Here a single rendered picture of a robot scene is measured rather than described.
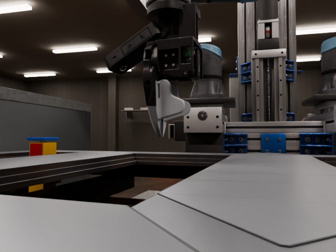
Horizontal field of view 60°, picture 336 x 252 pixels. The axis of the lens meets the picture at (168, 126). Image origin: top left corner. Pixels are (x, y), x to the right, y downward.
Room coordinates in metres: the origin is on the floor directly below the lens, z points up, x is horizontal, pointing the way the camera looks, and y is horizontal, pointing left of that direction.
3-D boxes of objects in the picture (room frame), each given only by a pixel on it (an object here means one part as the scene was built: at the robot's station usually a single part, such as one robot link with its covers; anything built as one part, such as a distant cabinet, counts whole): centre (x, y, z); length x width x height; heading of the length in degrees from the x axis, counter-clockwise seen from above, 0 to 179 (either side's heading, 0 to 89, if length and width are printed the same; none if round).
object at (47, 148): (0.83, 0.36, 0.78); 0.05 x 0.05 x 0.19; 71
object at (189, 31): (0.48, -0.01, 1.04); 0.09 x 0.08 x 0.12; 71
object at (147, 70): (0.46, 0.02, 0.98); 0.05 x 0.02 x 0.09; 161
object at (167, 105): (0.46, 0.00, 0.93); 0.06 x 0.03 x 0.09; 71
